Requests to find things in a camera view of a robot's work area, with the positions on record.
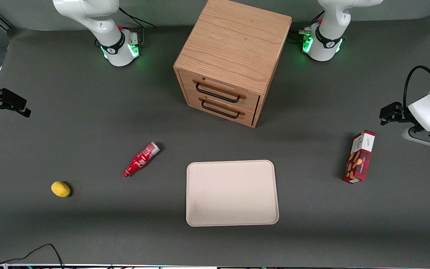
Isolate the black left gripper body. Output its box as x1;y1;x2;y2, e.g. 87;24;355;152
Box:
393;105;417;125

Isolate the red tartan cookie box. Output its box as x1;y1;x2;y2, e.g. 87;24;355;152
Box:
343;130;376;184

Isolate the beige rectangular tray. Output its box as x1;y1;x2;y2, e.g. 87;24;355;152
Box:
186;160;280;227

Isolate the yellow lemon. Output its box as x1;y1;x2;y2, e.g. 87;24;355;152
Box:
51;181;71;198

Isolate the red cola bottle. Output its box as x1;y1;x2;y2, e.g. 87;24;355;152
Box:
122;142;161;178

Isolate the wooden drawer cabinet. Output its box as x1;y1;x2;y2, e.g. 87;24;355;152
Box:
173;0;293;129

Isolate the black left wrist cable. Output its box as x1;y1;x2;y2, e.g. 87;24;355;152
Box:
403;66;430;109

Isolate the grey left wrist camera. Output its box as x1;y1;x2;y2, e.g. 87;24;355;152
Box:
402;126;430;152

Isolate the black left arm base cable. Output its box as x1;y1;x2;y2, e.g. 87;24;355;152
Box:
288;11;326;44

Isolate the black arm base cable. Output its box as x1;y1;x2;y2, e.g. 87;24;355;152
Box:
288;11;326;44
119;7;156;47

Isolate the black cable on table edge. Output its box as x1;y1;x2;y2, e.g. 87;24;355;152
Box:
0;244;65;269

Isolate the black right arm base cable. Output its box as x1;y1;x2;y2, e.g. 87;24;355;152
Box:
119;7;156;47

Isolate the wooden drawer with long handle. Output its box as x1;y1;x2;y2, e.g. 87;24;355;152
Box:
179;69;261;113

